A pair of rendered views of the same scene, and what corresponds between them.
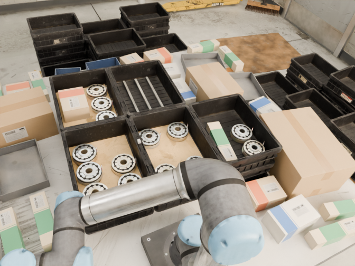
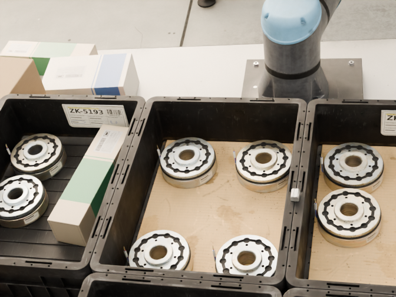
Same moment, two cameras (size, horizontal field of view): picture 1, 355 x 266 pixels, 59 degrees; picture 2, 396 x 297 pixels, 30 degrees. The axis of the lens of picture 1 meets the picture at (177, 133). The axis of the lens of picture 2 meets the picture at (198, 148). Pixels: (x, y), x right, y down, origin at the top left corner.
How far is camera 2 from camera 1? 1.61 m
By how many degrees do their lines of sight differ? 80
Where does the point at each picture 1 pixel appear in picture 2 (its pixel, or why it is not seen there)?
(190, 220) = (291, 13)
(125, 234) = not seen: hidden behind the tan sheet
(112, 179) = (388, 203)
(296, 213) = (81, 70)
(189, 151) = (169, 209)
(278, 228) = (130, 67)
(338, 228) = (41, 49)
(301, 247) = not seen: hidden behind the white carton
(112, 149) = (357, 280)
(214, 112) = (12, 289)
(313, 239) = (92, 53)
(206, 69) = not seen: outside the picture
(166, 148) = (218, 236)
